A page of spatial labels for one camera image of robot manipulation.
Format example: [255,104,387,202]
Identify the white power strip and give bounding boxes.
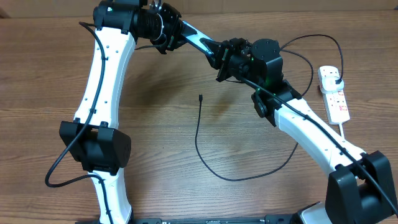
[317,65,350,124]

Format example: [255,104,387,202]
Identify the Samsung Galaxy smartphone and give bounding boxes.
[181,21,213,56]

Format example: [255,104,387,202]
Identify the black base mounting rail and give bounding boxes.
[75,213,352,224]

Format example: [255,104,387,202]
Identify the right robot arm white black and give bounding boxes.
[199,37,397,223]

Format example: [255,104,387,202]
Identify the white charger adapter plug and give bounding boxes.
[320,77,345,94]

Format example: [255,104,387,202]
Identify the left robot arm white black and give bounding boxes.
[59,1,181,223]

